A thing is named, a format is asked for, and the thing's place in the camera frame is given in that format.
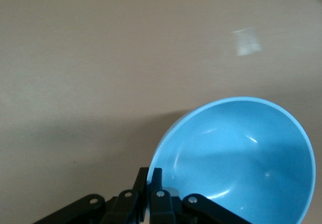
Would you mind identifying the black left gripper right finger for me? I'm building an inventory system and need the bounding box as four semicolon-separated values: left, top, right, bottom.
149;168;255;224

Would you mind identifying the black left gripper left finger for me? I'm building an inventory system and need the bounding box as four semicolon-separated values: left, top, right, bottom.
32;167;149;224

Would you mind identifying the blue bowl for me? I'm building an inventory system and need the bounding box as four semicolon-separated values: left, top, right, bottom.
150;97;316;224

